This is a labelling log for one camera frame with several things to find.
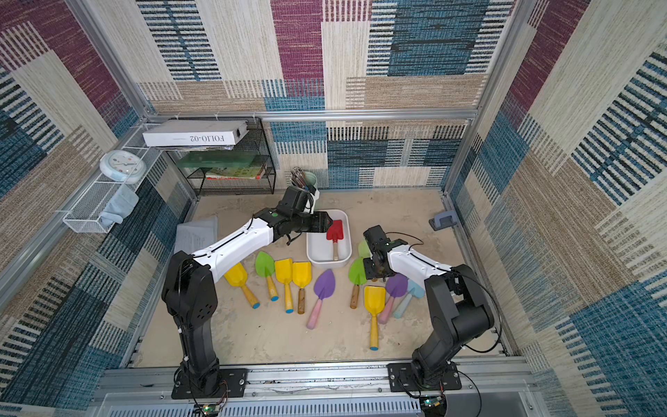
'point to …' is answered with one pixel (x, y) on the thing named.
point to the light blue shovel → (414, 290)
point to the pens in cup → (298, 176)
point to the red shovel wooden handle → (335, 233)
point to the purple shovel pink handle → (324, 287)
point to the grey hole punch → (444, 220)
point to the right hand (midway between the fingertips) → (374, 268)
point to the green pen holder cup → (310, 179)
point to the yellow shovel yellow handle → (284, 274)
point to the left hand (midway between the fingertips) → (326, 220)
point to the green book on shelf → (217, 159)
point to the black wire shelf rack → (255, 139)
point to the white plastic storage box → (320, 249)
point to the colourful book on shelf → (234, 173)
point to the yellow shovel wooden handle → (301, 278)
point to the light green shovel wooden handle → (364, 249)
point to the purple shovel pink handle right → (396, 287)
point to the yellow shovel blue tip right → (374, 300)
